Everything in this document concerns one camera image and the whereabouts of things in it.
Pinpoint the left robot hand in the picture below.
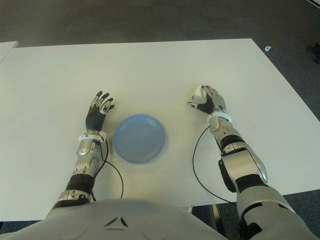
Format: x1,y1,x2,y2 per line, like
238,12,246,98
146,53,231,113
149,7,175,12
84,90,115,133

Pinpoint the blue round plate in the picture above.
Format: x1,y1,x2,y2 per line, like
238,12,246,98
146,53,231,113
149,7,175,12
112,113,167,165

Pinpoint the grey robot torso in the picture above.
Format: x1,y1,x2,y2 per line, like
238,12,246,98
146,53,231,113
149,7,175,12
0,197,227,240

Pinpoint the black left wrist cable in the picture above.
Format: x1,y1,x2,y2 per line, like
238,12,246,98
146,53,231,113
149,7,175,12
91,138,125,202

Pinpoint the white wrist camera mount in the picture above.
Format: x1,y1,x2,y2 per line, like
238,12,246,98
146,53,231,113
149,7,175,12
77,131,107,145
206,111,233,123

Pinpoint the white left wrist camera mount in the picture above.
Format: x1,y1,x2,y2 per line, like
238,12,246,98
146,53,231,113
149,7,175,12
77,131,107,145

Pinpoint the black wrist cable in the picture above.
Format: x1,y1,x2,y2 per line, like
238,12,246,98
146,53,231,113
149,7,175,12
191,124,241,206
91,138,125,202

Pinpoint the dark object on floor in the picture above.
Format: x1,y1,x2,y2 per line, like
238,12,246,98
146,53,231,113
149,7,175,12
306,42,320,65

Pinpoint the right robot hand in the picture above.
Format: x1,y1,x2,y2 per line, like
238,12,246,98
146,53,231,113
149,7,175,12
186,84,228,116

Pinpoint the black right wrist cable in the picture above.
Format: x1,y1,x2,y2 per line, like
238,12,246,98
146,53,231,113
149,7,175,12
191,124,241,206

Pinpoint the neighbouring white table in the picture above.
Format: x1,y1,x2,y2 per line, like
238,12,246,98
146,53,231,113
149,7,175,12
0,41,20,63

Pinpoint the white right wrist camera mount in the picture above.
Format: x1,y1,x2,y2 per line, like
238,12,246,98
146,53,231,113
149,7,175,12
206,111,233,123

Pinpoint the white charger block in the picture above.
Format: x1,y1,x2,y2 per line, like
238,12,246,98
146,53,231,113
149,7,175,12
191,85,207,103

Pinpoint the table leg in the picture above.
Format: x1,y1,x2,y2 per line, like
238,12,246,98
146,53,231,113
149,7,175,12
211,203,224,232

